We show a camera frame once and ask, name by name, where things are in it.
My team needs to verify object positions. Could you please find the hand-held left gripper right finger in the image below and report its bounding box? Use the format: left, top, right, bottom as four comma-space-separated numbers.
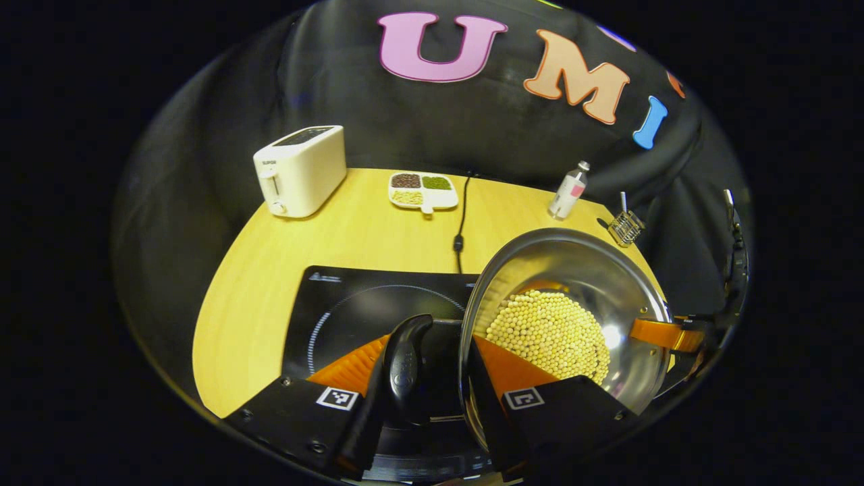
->
466, 334, 639, 482

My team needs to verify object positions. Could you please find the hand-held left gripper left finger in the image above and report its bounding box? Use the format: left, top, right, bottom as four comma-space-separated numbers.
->
225, 334, 390, 481

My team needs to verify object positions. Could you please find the steel pot with black handles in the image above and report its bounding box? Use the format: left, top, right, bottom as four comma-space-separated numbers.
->
381, 227, 676, 454

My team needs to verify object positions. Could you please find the black induction cooktop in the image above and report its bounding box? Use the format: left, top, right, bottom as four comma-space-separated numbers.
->
281, 265, 495, 484

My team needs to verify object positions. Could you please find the pile of yellow beans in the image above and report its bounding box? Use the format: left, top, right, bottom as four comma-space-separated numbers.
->
485, 290, 612, 386

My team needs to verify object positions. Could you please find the clear glass holder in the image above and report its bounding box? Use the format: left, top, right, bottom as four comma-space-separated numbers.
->
607, 208, 646, 248

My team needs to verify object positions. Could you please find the clear plastic bottle pink label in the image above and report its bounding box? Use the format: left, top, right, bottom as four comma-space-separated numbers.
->
547, 160, 591, 221

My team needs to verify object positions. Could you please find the white divided dish of beans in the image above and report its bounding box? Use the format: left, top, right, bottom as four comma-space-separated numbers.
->
387, 171, 460, 215

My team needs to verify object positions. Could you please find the white toaster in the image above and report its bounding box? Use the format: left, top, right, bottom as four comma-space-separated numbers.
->
252, 125, 348, 219

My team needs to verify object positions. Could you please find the black backdrop cloth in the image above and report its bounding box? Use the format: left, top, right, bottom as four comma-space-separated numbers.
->
111, 0, 750, 379

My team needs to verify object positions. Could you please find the black power cable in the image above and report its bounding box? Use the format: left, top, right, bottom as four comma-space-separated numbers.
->
452, 171, 475, 275

